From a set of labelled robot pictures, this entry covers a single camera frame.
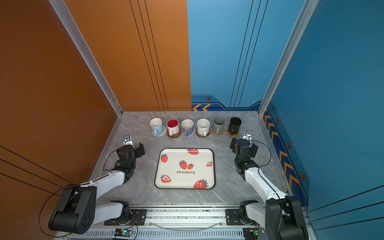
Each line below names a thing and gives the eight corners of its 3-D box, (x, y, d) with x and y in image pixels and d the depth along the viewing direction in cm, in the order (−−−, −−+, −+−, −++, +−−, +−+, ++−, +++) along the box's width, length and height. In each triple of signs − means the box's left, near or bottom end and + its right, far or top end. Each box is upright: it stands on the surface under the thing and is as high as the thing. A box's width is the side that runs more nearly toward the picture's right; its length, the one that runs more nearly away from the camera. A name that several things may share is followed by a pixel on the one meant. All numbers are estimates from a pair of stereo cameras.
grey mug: (213, 139, 106) (214, 129, 97) (212, 126, 114) (213, 116, 104) (224, 139, 106) (226, 129, 97) (222, 126, 114) (224, 116, 104)
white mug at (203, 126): (193, 136, 108) (193, 127, 100) (200, 125, 114) (200, 116, 106) (204, 141, 105) (205, 132, 97) (211, 130, 112) (212, 120, 103)
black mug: (229, 136, 107) (231, 128, 99) (227, 126, 113) (229, 117, 106) (240, 136, 107) (243, 128, 99) (237, 126, 113) (240, 117, 106)
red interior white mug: (167, 138, 106) (165, 130, 99) (169, 125, 113) (167, 118, 106) (178, 138, 106) (177, 130, 99) (179, 125, 113) (178, 118, 106)
